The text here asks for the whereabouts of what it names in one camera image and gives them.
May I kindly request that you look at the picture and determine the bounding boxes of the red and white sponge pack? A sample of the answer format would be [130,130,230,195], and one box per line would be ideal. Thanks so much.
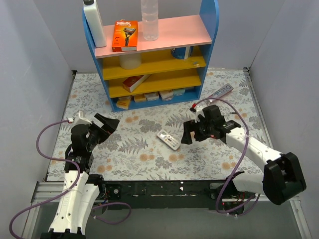
[159,90,174,101]

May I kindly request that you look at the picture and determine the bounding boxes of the yellow wrapped sponge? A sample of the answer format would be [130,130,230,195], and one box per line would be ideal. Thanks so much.
[134,94,147,103]

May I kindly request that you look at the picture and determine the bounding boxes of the silver toothpaste box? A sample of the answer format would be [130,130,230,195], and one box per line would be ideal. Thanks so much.
[205,84,234,106]

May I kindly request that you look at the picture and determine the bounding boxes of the red tea box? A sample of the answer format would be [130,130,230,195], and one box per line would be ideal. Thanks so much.
[122,74,151,93]

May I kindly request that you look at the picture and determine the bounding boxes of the white plastic bottle black cap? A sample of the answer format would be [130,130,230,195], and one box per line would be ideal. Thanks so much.
[83,0,107,48]

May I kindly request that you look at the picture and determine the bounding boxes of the white air conditioner remote control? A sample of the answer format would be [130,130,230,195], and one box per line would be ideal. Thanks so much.
[157,129,180,150]

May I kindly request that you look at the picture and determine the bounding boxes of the blue and yellow shelf unit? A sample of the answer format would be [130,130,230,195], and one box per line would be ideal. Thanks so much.
[82,0,219,112]

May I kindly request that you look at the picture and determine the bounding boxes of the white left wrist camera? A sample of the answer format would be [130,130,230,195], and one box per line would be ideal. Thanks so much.
[67,111,91,125]

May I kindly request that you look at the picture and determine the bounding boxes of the white wrapped sponge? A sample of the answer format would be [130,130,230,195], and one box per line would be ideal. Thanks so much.
[144,92,159,101]

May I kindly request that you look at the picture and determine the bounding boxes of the clear plastic water bottle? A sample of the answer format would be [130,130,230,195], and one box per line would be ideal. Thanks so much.
[141,0,159,41]

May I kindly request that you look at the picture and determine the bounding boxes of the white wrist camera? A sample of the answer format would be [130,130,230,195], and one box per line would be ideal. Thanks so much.
[190,104,205,122]
[67,111,91,125]

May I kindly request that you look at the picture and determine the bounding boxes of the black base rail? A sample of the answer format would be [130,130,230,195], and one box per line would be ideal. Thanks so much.
[95,179,226,210]

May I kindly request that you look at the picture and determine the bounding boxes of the floral patterned table mat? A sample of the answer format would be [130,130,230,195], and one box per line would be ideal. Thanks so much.
[46,69,274,181]

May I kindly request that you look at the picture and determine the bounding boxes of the orange Gillette razor box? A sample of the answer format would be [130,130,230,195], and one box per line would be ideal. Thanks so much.
[112,20,139,52]

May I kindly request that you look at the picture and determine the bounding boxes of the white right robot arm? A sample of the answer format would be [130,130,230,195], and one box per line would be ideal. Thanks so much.
[181,105,307,205]

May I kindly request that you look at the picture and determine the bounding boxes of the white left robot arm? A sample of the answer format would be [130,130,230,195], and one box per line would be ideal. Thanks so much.
[40,111,120,239]

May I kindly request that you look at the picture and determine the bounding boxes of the green teal sponge pack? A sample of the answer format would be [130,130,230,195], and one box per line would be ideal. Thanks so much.
[173,88,185,96]

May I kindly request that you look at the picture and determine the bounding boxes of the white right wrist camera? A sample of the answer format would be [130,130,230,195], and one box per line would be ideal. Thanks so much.
[190,104,205,122]

